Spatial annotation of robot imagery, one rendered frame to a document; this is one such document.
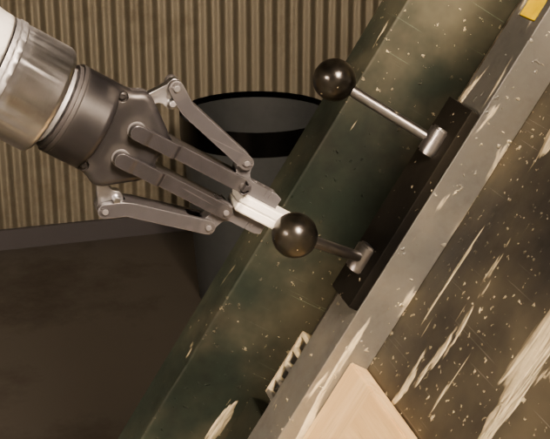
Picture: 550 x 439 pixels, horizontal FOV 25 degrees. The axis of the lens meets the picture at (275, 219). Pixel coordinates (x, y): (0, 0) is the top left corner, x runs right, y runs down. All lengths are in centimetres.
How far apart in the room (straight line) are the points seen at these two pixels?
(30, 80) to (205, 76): 400
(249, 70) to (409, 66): 368
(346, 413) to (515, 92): 31
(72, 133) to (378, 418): 34
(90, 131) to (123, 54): 388
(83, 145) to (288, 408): 32
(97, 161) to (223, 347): 41
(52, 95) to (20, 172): 396
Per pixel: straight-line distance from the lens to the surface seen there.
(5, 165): 490
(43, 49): 96
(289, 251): 102
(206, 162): 102
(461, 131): 109
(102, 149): 100
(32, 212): 497
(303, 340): 121
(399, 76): 132
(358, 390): 110
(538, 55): 110
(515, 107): 110
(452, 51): 133
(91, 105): 97
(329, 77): 110
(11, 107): 95
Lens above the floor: 181
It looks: 20 degrees down
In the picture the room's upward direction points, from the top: straight up
